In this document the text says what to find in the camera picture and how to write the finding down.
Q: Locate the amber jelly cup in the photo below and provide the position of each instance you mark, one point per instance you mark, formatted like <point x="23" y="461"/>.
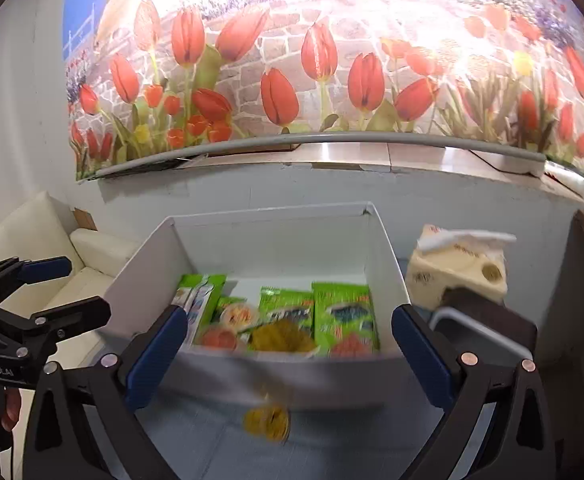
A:
<point x="271" y="421"/>

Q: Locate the cream tissue box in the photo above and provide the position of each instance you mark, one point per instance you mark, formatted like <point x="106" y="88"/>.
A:
<point x="446" y="259"/>

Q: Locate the small green seaweed bag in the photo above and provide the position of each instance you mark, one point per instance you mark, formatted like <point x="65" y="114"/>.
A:
<point x="295" y="305"/>

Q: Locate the cream leather sofa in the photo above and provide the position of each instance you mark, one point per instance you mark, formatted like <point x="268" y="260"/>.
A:
<point x="36" y="231"/>

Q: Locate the large green seaweed snack bag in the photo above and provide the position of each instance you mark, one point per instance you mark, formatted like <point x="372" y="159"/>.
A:
<point x="341" y="309"/>

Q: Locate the blue-grey table cloth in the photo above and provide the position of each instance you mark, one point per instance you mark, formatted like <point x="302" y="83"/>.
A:
<point x="203" y="439"/>

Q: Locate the yellow-brown snack packet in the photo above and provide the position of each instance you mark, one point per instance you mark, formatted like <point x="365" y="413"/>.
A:
<point x="281" y="336"/>

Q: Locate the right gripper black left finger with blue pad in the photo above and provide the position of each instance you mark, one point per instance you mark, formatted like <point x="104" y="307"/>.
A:
<point x="59" y="443"/>

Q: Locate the person's left hand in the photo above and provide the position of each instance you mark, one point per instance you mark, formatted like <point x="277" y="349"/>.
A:
<point x="12" y="412"/>

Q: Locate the orange-lid jelly cup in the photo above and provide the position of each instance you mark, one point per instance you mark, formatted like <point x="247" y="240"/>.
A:
<point x="352" y="346"/>

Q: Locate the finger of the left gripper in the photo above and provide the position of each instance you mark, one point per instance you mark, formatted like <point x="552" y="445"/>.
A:
<point x="40" y="333"/>
<point x="15" y="273"/>

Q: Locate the tulip wall poster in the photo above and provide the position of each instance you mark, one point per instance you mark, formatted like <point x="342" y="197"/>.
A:
<point x="145" y="77"/>

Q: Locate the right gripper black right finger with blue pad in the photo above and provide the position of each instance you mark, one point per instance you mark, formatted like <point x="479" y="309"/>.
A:
<point x="518" y="442"/>

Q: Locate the long green seaweed pack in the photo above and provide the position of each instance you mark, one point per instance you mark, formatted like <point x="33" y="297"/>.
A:
<point x="198" y="295"/>

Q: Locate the pink-lid jelly cup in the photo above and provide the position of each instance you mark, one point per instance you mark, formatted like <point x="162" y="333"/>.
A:
<point x="218" y="337"/>

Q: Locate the yellow jelly cup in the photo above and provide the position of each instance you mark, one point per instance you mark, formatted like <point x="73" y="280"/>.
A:
<point x="239" y="317"/>

